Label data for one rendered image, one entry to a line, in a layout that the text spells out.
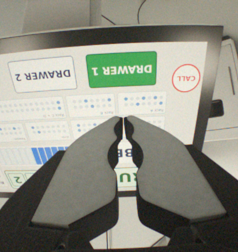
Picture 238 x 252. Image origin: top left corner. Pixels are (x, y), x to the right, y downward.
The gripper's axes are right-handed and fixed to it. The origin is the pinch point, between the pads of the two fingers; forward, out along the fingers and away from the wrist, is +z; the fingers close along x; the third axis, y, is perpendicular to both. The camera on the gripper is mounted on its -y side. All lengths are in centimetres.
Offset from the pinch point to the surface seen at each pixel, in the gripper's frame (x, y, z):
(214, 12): 79, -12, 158
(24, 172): -19.1, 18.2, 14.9
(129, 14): 10, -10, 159
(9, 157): -20.7, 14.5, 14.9
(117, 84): -0.5, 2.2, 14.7
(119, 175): -1.2, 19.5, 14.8
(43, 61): -10.3, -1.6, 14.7
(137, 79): 2.2, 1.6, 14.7
